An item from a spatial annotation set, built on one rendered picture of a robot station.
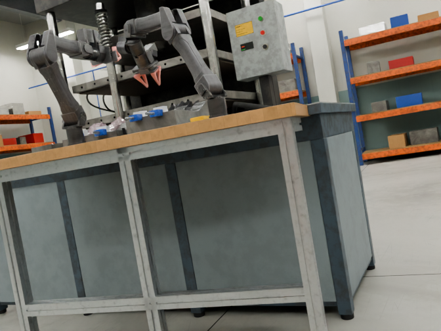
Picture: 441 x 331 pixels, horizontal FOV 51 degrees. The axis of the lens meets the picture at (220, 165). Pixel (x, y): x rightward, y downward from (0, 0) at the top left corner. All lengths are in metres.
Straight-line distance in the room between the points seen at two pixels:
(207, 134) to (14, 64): 10.37
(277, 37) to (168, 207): 1.22
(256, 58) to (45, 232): 1.49
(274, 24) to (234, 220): 1.28
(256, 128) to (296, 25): 7.47
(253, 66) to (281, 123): 1.36
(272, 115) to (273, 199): 0.48
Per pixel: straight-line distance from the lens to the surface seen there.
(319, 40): 8.40
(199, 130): 1.45
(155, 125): 2.00
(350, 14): 8.69
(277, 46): 2.70
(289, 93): 8.00
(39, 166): 1.79
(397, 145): 7.83
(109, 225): 2.21
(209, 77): 1.65
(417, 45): 8.52
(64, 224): 2.39
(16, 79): 11.59
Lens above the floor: 0.71
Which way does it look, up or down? 2 degrees down
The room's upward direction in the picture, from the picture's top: 10 degrees counter-clockwise
